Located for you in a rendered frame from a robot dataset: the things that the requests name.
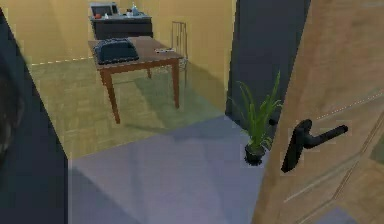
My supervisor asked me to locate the grey microwave oven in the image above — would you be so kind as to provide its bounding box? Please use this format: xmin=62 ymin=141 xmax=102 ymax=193
xmin=89 ymin=2 xmax=120 ymax=18

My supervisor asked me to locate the black door lever handle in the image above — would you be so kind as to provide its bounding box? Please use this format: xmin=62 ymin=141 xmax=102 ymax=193
xmin=280 ymin=119 xmax=349 ymax=174

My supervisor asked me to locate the green potted house plant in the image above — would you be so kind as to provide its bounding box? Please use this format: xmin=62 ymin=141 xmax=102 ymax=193
xmin=228 ymin=70 xmax=284 ymax=167

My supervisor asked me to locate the brown wooden table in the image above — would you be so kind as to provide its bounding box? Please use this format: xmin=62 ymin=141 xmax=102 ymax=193
xmin=87 ymin=35 xmax=185 ymax=125

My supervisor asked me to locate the light wooden room door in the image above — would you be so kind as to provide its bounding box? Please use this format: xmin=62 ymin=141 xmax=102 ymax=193
xmin=251 ymin=0 xmax=384 ymax=224

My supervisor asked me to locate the dark cabinet with grey top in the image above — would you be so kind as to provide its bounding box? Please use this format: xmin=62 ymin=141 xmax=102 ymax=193
xmin=89 ymin=13 xmax=154 ymax=41

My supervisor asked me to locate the thin metal frame chair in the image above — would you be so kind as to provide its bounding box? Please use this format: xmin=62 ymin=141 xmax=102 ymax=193
xmin=170 ymin=20 xmax=190 ymax=88

